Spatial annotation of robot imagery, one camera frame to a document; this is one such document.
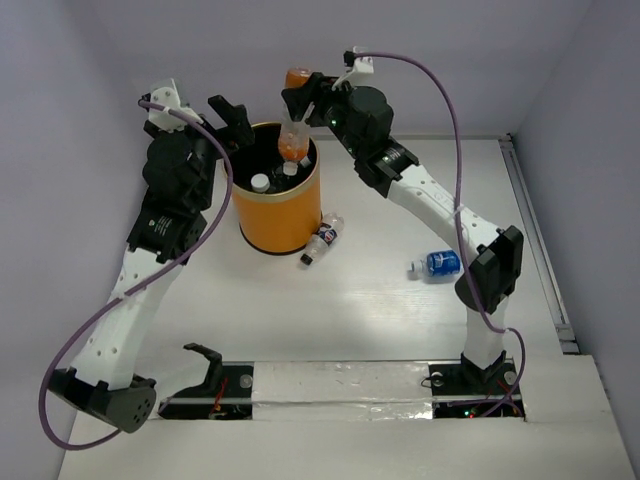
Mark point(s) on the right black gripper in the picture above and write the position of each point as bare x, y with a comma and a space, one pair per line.
300, 98

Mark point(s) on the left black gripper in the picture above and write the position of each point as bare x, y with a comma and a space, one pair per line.
220, 133

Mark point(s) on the orange label plastic bottle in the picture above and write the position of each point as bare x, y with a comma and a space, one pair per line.
294, 138

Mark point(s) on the clear ribbed plastic bottle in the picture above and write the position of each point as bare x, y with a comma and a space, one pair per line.
260, 183

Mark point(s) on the small Pepsi label bottle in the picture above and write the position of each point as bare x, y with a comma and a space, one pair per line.
328, 231

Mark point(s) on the blue label plastic bottle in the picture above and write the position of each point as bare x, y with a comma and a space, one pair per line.
435, 267

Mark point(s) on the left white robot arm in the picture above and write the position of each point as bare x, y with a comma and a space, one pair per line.
179, 172

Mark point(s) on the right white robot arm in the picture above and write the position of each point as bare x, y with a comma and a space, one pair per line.
360, 118

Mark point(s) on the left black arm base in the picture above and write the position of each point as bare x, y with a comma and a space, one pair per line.
224, 394

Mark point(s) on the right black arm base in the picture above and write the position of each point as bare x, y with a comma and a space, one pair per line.
456, 397

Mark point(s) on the orange cylindrical bin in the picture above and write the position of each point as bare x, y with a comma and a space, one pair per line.
281, 220

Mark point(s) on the silver foil tape strip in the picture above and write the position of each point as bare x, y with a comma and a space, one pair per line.
341, 391

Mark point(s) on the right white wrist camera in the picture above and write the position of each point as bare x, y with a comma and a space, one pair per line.
359, 67

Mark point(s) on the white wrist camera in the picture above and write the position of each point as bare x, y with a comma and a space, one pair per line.
359, 67
167, 106

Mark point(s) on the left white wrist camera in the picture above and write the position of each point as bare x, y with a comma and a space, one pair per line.
167, 106

